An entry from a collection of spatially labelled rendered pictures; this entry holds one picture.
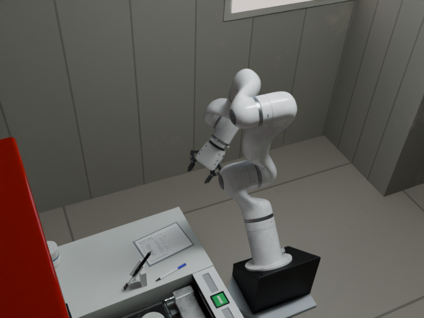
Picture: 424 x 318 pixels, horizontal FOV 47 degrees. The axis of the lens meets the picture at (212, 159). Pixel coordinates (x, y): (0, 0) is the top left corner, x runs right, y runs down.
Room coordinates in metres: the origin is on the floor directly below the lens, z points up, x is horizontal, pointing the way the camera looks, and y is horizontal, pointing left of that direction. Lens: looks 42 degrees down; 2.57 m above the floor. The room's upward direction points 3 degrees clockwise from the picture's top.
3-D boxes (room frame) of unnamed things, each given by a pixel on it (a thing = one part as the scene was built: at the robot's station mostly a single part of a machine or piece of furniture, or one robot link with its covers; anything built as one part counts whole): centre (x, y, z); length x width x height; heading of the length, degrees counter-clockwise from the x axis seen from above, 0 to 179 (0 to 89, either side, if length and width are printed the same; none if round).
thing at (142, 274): (1.06, 0.25, 1.03); 0.06 x 0.04 x 0.13; 118
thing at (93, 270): (1.17, 0.33, 0.89); 0.62 x 0.35 x 0.14; 118
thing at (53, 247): (1.14, 0.61, 1.01); 0.07 x 0.07 x 0.10
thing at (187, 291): (1.07, 0.09, 0.89); 0.08 x 0.03 x 0.03; 118
